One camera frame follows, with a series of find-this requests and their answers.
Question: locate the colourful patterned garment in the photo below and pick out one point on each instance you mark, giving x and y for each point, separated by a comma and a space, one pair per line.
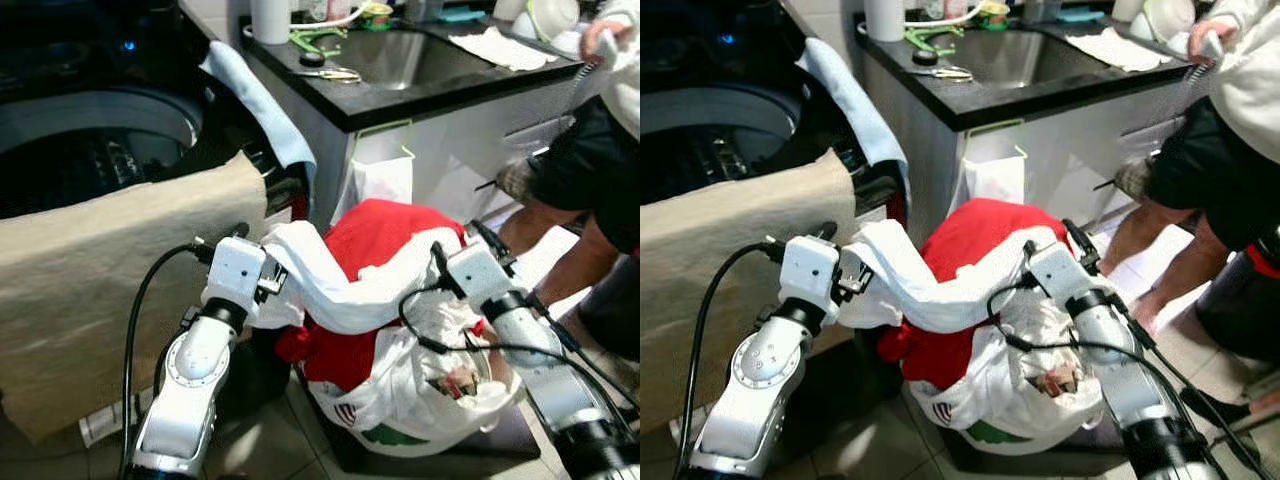
1060, 380
455, 383

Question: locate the white laundry bag green print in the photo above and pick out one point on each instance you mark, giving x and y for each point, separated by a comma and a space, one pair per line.
390, 400
1000, 400

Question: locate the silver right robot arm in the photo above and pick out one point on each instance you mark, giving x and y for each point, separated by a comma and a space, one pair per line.
1130, 370
545, 370

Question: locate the person in black shorts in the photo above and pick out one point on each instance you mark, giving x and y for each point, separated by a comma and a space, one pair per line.
1210, 160
590, 170

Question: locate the cream crumpled garment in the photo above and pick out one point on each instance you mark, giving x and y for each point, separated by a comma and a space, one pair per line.
1040, 325
445, 325

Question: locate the black floor platform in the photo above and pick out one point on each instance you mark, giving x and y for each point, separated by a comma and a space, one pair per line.
1050, 460
450, 455

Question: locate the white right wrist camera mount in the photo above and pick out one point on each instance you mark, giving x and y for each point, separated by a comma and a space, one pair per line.
478, 275
1060, 272

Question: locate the red garment with white trim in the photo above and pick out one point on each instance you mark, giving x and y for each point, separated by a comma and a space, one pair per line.
385, 235
985, 235

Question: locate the black round sink plug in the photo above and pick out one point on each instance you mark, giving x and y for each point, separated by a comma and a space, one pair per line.
925, 57
312, 58

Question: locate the white dish cloth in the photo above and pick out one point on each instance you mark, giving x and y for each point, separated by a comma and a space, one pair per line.
1115, 47
500, 48

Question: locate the black countertop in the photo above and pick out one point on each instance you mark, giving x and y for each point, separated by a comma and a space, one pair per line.
1030, 95
420, 95

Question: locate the beige towel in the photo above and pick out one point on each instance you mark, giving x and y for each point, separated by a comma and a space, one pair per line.
100, 300
720, 290

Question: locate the black bin with red liner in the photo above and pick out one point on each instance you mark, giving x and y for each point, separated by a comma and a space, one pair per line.
1245, 300
615, 310

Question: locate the green cup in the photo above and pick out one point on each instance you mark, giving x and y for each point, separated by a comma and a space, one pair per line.
995, 13
378, 14

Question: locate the black top-loading washing machine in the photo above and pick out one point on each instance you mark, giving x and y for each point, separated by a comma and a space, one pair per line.
700, 60
60, 60

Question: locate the light blue towel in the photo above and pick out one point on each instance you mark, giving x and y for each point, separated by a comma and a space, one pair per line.
260, 100
855, 100

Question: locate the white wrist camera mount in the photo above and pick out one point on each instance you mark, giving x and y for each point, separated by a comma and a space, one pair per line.
808, 275
478, 275
235, 275
1060, 272

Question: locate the scissors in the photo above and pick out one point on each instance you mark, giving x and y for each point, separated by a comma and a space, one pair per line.
335, 73
945, 72

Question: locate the person's hand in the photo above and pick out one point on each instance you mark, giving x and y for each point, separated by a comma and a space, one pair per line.
600, 38
1210, 33

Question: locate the white bag on green hook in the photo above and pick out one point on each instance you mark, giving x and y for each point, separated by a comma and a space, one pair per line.
385, 180
995, 178

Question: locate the teal sponge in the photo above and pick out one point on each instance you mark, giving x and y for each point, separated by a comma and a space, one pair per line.
460, 14
1078, 14

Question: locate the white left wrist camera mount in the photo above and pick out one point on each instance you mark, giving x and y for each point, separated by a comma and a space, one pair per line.
235, 275
808, 275

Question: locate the white bowl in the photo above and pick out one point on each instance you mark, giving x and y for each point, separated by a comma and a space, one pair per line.
545, 15
1165, 15

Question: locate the white paper towel roll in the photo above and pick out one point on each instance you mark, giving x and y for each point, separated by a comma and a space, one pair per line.
270, 20
884, 18

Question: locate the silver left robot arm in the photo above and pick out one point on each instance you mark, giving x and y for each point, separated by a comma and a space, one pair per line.
190, 385
755, 385

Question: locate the grey brown brush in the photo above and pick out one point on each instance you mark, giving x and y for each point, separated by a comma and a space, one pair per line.
1133, 178

